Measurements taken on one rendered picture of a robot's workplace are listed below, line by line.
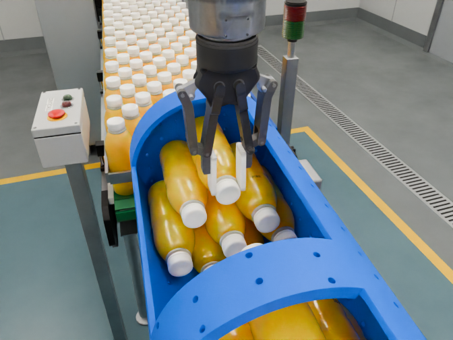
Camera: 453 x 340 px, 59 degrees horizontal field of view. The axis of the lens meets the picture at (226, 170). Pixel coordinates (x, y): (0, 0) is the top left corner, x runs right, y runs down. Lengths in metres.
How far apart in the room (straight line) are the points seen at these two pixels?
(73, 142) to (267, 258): 0.65
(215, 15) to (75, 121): 0.56
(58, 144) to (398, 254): 1.75
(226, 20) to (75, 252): 1.88
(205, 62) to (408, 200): 2.22
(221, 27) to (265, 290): 0.27
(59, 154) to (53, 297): 1.17
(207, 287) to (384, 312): 0.16
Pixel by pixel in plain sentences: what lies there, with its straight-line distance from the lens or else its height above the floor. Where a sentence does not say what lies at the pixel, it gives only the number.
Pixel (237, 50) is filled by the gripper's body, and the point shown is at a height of 1.37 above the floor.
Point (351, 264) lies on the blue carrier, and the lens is 0.43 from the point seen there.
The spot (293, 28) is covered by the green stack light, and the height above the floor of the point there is 1.19.
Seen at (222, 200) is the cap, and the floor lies 1.14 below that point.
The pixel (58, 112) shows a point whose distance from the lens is 0.98.
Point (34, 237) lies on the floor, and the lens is 2.39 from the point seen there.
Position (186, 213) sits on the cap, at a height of 1.12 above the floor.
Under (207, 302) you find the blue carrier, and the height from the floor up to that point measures 1.21.
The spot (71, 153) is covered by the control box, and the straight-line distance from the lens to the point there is 0.98.
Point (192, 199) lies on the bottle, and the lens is 0.64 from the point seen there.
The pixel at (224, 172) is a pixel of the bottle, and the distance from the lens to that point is 0.62.
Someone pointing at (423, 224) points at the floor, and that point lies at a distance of 2.48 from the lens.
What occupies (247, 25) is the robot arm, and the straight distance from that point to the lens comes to 0.47.
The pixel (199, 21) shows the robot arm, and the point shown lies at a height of 1.40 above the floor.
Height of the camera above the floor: 1.53
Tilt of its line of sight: 35 degrees down
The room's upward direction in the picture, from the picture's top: straight up
